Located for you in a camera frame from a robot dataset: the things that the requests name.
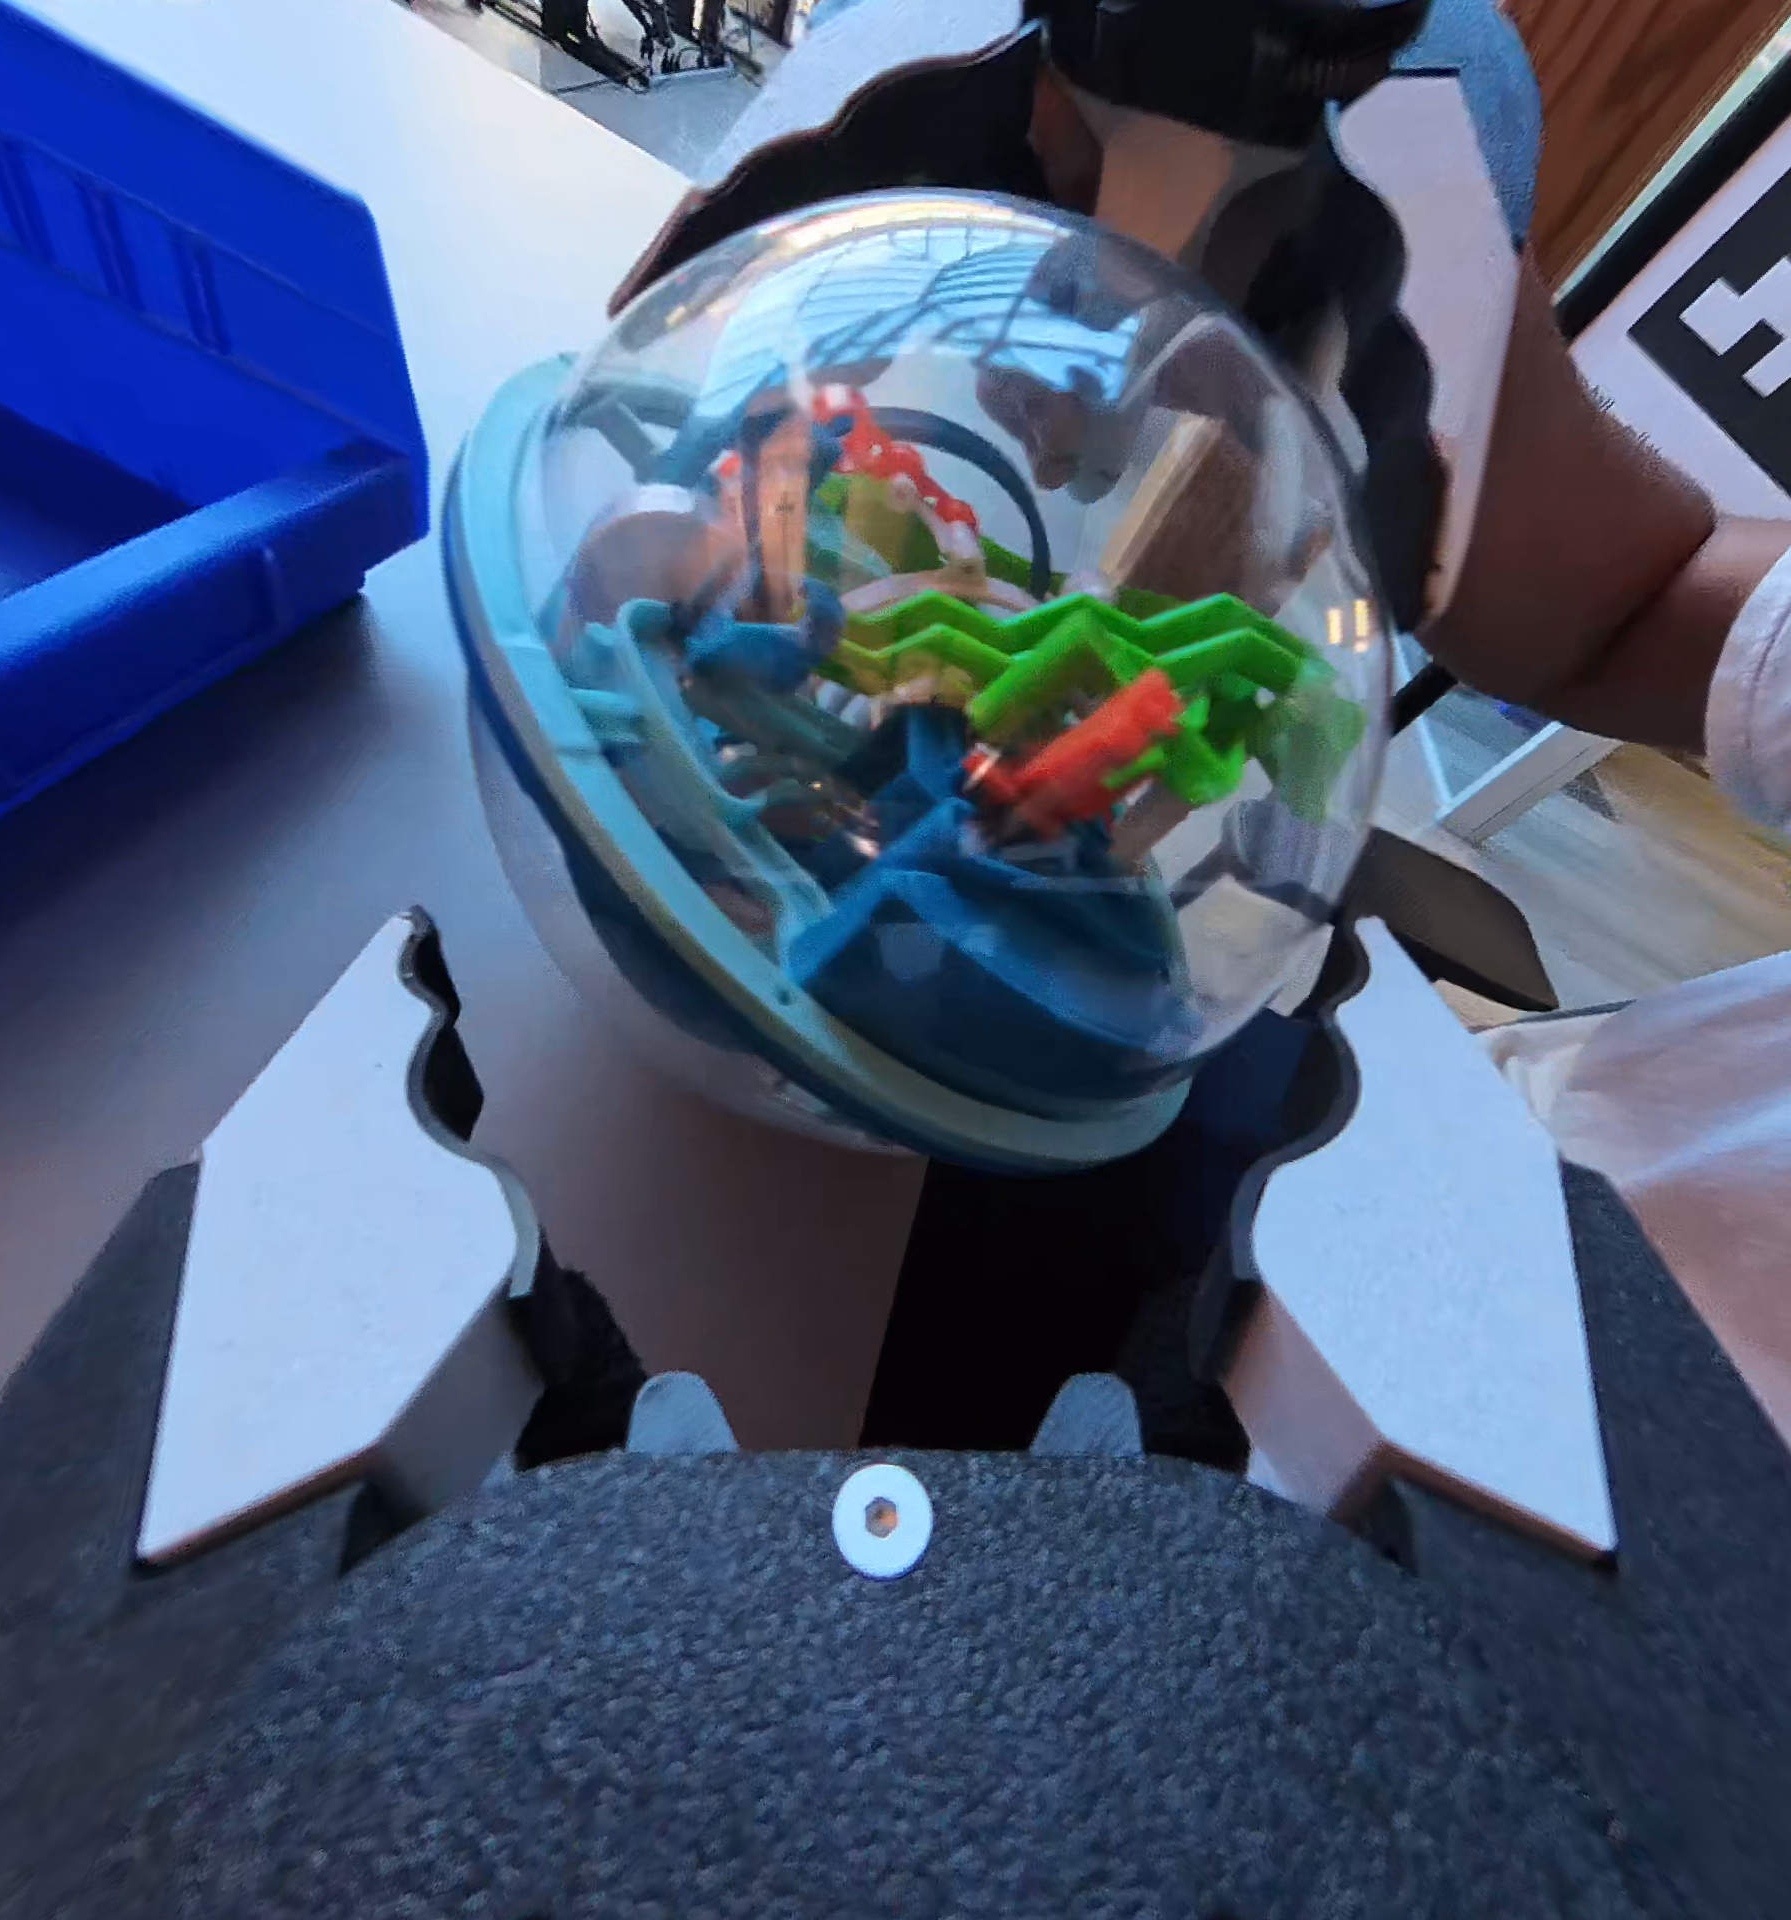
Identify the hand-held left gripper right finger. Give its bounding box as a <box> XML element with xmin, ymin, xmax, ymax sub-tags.
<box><xmin>1212</xmin><ymin>916</ymin><xmax>1619</xmax><ymax>1566</ymax></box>

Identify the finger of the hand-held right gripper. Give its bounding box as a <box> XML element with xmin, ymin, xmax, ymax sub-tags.
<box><xmin>606</xmin><ymin>0</ymin><xmax>1058</xmax><ymax>318</ymax></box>
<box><xmin>1243</xmin><ymin>65</ymin><xmax>1530</xmax><ymax>640</ymax></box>

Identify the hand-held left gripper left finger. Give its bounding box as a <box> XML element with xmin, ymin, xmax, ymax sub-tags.
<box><xmin>134</xmin><ymin>908</ymin><xmax>553</xmax><ymax>1569</ymax></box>

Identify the clear plastic maze ball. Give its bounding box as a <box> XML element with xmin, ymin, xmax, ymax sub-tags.
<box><xmin>441</xmin><ymin>187</ymin><xmax>1394</xmax><ymax>1171</ymax></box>

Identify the black framed marker sign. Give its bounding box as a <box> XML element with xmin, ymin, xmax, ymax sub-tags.
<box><xmin>1561</xmin><ymin>0</ymin><xmax>1791</xmax><ymax>519</ymax></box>

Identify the black office chair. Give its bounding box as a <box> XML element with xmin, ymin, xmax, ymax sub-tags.
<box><xmin>1351</xmin><ymin>660</ymin><xmax>1564</xmax><ymax>1014</ymax></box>

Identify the blue plastic bin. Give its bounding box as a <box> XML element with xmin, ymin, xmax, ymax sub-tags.
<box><xmin>0</xmin><ymin>0</ymin><xmax>431</xmax><ymax>859</ymax></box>

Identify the wooden post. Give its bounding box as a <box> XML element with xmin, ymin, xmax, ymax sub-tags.
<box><xmin>1501</xmin><ymin>0</ymin><xmax>1791</xmax><ymax>287</ymax></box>

